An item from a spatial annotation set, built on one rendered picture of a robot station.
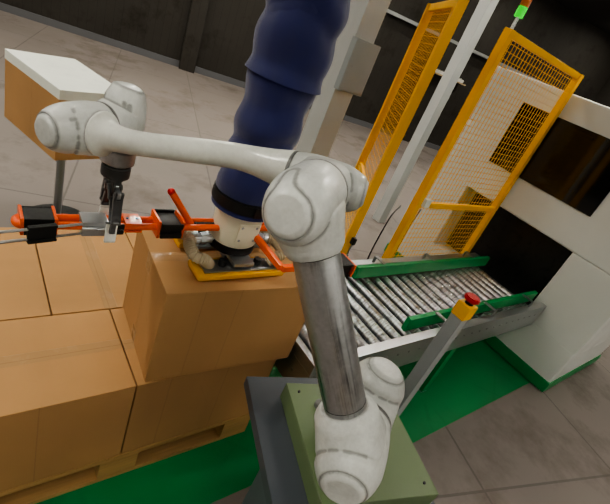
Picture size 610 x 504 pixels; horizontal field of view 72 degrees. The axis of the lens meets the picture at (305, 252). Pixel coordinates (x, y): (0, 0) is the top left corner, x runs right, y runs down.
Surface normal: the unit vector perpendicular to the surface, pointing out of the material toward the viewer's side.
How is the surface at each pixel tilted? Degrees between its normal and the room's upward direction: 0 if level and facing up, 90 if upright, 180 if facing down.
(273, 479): 0
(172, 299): 90
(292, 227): 81
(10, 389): 0
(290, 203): 85
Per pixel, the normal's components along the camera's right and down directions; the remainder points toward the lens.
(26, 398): 0.35, -0.81
